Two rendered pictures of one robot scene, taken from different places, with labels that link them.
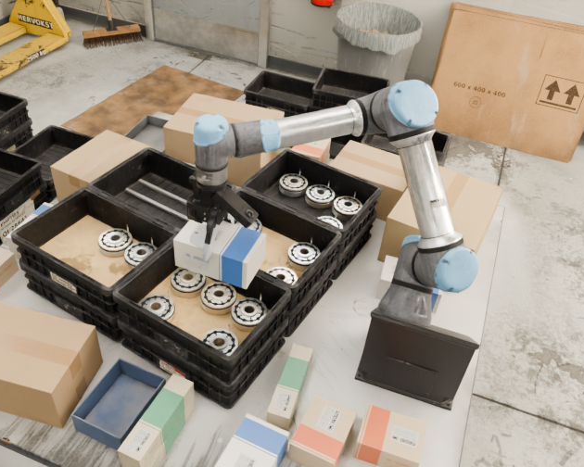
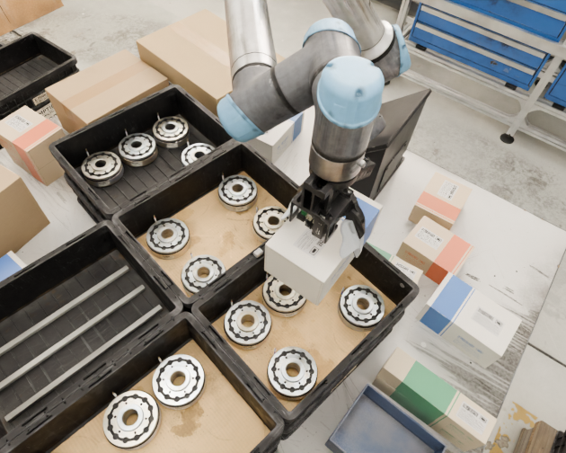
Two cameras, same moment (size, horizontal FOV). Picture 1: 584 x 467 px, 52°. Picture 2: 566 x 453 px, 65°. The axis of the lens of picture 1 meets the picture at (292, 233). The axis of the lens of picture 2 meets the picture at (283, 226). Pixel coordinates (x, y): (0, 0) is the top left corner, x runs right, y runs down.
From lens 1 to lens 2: 1.31 m
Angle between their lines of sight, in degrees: 50
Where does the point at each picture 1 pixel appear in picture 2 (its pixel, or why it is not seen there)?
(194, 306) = (286, 325)
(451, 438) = (428, 168)
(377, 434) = (446, 207)
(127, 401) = (369, 440)
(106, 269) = (182, 441)
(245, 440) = (457, 312)
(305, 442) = (454, 262)
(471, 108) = not seen: outside the picture
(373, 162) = (102, 84)
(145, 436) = (467, 410)
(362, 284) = not seen: hidden behind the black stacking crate
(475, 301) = not seen: hidden behind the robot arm
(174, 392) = (410, 368)
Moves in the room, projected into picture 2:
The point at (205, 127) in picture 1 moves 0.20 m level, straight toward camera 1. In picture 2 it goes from (376, 83) to (557, 108)
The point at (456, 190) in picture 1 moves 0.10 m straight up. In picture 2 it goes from (195, 38) to (191, 8)
